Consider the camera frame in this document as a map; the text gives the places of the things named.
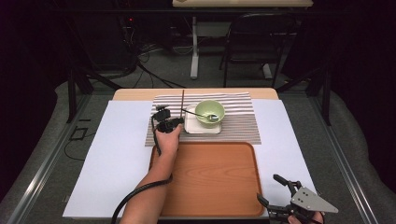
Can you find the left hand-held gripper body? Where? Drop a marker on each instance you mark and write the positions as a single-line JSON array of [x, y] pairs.
[[162, 116]]

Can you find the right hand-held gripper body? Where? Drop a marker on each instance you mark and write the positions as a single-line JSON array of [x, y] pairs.
[[308, 202]]

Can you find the metal spoon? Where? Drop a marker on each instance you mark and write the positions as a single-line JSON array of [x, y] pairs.
[[199, 114]]

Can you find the light green bowl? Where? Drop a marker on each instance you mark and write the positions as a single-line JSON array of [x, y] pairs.
[[214, 107]]

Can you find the brown wooden tray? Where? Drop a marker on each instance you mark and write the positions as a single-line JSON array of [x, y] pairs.
[[211, 180]]

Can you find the person's left hand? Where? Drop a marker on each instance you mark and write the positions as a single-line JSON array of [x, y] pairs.
[[168, 141]]

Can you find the person's right hand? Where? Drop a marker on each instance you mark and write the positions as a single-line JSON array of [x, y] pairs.
[[299, 221]]

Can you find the white square plate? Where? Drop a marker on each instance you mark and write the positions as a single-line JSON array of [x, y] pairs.
[[193, 126]]

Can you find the white paper sheet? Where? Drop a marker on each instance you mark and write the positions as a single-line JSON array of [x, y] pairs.
[[121, 149]]

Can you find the striped placemat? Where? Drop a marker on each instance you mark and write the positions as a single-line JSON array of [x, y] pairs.
[[239, 124]]

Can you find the white-legged desk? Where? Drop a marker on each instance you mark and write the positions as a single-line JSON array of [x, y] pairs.
[[194, 46]]

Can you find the black metal stand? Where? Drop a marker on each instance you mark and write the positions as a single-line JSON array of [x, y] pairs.
[[72, 93], [326, 93]]

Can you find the dark device with red light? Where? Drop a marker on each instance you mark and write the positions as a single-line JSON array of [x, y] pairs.
[[130, 22]]

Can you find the black folding chair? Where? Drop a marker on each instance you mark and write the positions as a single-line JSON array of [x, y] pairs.
[[255, 34]]

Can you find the aluminium floor rail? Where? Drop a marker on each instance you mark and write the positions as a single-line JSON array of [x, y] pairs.
[[46, 168], [345, 168]]

